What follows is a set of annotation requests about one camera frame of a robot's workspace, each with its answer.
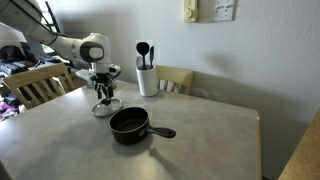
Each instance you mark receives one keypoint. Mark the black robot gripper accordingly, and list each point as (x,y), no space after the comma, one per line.
(104,81)

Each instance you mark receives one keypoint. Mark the glass pot lid black knob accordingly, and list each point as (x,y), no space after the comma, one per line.
(107,107)

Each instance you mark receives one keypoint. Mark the white utensil holder crock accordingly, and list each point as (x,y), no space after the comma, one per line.
(147,80)

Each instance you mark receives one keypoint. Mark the black plastic ladle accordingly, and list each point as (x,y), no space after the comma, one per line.
(143,49)

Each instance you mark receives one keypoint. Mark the black plastic spatula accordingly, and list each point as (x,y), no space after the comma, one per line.
(151,57)

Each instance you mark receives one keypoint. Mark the wooden chair left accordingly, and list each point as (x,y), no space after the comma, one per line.
(35,87)

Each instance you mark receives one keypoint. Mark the wooden furniture edge right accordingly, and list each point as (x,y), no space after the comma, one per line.
(304,164)

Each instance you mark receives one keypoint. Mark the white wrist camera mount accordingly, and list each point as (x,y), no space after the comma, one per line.
(99,71)

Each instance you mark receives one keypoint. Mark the black saucepan with handle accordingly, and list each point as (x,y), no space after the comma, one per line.
(131,125)

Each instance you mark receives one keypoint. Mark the metal wire whisk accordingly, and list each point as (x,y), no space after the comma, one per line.
(139,61)

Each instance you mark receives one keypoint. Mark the black ladder frame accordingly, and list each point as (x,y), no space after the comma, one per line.
(51,21)

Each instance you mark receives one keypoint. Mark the beige wall thermostat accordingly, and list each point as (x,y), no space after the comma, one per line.
(190,10)

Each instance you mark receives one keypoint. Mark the white light switch plate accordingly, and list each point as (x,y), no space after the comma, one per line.
(222,10)

